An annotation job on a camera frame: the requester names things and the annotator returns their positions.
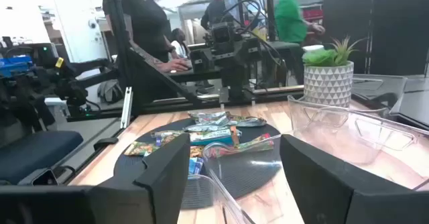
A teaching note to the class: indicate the clear plastic bin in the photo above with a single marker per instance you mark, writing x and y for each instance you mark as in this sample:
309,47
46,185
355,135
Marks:
231,204
296,111
385,163

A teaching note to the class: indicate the grey backpack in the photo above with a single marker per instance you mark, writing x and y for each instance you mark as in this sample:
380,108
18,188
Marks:
109,91

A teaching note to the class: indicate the blue-ended granola bar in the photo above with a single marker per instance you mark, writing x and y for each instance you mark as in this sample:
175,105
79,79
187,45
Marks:
204,127
214,137
195,166

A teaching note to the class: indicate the person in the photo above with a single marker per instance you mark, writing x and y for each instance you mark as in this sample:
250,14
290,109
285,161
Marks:
147,23
288,19
214,12
179,38

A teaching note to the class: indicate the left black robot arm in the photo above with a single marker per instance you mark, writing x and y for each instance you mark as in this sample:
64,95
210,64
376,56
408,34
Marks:
236,83

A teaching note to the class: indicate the blue plastic box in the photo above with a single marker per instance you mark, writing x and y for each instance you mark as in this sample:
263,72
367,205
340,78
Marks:
15,65

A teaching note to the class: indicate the black neighbouring robot rig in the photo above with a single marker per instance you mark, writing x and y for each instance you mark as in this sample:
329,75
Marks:
67,83

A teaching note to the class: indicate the dark round plate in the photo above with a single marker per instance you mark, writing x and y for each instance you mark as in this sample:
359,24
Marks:
167,125

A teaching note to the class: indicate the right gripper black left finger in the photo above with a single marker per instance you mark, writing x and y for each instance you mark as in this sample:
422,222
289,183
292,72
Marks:
161,183

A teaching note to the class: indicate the red-ended green granola bar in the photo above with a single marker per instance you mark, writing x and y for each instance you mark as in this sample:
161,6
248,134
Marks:
246,147

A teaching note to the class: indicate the silver aluminium bar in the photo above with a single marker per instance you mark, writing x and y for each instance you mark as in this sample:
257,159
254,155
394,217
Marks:
126,106

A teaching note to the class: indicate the black table edge clamp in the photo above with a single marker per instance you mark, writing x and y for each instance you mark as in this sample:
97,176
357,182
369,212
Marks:
43,178
105,143

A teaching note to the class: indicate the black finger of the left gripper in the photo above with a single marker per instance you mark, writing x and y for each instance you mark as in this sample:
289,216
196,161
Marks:
254,49
202,60

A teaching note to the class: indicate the black metal post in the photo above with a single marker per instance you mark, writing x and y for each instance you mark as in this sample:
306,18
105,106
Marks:
271,12
239,2

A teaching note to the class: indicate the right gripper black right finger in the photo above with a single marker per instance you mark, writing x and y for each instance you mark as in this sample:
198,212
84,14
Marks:
321,190

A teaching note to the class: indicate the red storage bins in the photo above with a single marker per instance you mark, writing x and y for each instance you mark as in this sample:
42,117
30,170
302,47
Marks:
313,15

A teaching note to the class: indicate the white door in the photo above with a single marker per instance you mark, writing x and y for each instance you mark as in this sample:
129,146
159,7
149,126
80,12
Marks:
80,16

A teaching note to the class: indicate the white pot with green plants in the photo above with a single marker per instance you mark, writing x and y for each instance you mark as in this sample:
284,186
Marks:
328,86

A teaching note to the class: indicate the dark padded seat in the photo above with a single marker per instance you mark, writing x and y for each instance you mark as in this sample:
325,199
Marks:
37,153

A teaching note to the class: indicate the black desk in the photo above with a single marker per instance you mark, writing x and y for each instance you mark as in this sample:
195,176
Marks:
187,77

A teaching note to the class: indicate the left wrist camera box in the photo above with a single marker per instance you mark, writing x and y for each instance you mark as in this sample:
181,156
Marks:
221,33

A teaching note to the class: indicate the black partition panel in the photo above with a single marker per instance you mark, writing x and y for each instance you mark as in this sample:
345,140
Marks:
395,23

